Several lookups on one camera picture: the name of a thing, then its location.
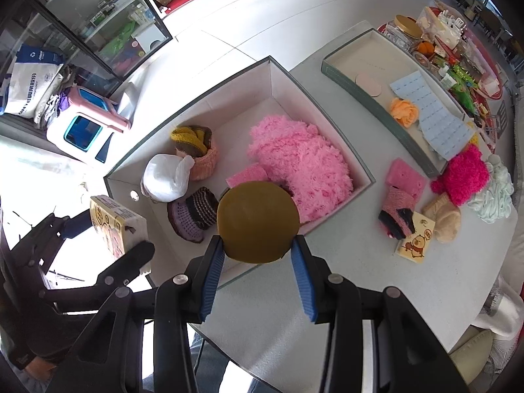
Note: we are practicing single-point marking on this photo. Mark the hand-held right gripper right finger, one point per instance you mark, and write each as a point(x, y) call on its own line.
point(305, 286)

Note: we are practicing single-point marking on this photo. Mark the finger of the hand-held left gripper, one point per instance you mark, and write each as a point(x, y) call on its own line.
point(131, 262)
point(53, 229)

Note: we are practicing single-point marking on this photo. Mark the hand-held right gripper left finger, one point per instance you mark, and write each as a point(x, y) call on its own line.
point(213, 278)

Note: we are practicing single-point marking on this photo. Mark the yellow cartoon tissue pack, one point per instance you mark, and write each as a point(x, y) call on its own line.
point(112, 221)
point(417, 237)

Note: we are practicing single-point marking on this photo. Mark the purple brown striped knit hat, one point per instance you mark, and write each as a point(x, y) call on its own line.
point(194, 213)

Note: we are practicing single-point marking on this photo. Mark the white nonwoven bag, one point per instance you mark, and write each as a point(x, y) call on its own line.
point(166, 178)

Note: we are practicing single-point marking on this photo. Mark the pink sponge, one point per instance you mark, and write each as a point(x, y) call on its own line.
point(245, 176)

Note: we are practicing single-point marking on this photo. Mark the peach knitted sock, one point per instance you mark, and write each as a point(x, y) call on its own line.
point(202, 166)

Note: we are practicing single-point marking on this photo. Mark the light pink fluffy cloth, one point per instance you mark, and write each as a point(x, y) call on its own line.
point(303, 163)

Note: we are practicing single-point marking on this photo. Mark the yellow brown knit sock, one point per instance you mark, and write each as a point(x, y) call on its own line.
point(192, 137)

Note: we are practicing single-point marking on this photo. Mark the grey-green storage box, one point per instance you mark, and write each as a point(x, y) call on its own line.
point(245, 102)

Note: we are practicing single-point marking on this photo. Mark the person's left hand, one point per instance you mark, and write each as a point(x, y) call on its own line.
point(37, 367)

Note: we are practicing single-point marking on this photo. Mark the person's jeans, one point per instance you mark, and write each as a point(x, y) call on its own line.
point(208, 360)

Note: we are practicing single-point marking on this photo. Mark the white blue plastic stool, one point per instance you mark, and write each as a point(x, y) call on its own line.
point(80, 135)

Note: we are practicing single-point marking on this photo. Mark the pink striped knit sock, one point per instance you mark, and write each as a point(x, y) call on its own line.
point(395, 213)

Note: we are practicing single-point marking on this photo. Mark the pink plastic stool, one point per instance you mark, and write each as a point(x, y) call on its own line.
point(98, 104)

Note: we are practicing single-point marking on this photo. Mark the pink knitted cloth on table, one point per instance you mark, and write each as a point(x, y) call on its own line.
point(405, 178)

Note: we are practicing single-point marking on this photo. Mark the white printed bag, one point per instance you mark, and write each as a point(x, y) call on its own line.
point(32, 82)

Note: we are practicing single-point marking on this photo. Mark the beige plush pouch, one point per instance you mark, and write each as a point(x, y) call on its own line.
point(446, 217)

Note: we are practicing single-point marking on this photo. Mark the magenta fluffy cloth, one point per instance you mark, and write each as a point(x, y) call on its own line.
point(464, 176)

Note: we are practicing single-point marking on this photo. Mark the white cloth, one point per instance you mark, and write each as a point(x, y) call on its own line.
point(501, 307)

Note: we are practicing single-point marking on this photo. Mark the orange flower scrunchie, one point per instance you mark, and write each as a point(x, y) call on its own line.
point(404, 111)

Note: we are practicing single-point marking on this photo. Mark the mint fluffy cloth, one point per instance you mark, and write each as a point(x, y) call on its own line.
point(495, 196)

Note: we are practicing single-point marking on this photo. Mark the round beige pad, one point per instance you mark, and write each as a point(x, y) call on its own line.
point(369, 84)

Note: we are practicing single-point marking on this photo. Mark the glass display cabinet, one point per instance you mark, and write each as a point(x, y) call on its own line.
point(94, 20)

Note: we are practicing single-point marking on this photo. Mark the light blue dotted sheet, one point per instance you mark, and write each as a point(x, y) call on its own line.
point(434, 114)

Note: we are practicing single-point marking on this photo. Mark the grey-green box lid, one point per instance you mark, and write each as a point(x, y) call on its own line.
point(380, 61)

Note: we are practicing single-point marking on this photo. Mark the green snack packet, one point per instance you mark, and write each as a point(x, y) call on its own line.
point(460, 84)

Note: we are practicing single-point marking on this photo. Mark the orange fruit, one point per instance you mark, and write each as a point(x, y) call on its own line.
point(425, 48)

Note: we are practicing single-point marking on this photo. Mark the jar with gold lid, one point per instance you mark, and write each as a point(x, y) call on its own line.
point(405, 28)

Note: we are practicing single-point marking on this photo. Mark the white plastic container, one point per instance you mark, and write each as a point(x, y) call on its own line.
point(444, 26)

